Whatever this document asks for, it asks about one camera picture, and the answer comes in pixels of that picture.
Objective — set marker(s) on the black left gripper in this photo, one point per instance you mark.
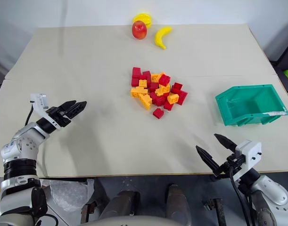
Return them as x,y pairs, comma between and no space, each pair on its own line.
57,116

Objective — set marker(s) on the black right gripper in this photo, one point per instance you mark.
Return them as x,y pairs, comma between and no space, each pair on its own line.
228,166

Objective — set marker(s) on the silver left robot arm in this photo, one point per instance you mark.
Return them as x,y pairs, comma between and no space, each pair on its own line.
23,146

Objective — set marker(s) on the green plastic bin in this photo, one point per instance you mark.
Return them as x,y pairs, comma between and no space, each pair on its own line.
247,113

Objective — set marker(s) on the red building block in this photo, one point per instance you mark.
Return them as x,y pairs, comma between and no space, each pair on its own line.
135,81
146,75
153,86
182,97
158,99
177,86
168,105
136,71
158,113
164,80

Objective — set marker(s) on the dark rounded shape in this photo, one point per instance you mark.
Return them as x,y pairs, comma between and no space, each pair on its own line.
176,202
122,202

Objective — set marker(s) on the orange building block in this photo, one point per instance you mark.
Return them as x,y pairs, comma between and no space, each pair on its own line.
137,91
145,101
143,83
155,77
163,90
173,97

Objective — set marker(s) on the clear plastic bag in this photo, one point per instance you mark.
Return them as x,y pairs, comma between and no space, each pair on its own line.
63,193

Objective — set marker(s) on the red toy apple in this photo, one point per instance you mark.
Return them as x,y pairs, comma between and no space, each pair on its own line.
139,29

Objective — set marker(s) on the silver robot torso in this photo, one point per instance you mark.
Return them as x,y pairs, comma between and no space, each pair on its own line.
134,222

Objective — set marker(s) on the yellow toy fruit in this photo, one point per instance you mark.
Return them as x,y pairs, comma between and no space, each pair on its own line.
141,17

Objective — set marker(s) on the yellow toy banana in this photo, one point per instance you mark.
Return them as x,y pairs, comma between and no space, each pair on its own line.
161,35

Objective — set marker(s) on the black furniture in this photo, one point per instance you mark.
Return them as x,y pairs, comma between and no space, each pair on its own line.
286,47

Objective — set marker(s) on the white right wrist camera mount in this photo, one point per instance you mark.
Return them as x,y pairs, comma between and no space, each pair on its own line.
251,153

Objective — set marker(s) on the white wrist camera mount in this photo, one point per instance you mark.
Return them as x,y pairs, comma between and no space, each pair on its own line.
39,100
251,153

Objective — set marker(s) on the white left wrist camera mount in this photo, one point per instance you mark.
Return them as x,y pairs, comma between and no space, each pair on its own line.
39,100

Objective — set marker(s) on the rusty metal bracket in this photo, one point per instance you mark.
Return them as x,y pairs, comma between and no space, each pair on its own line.
215,208
87,210

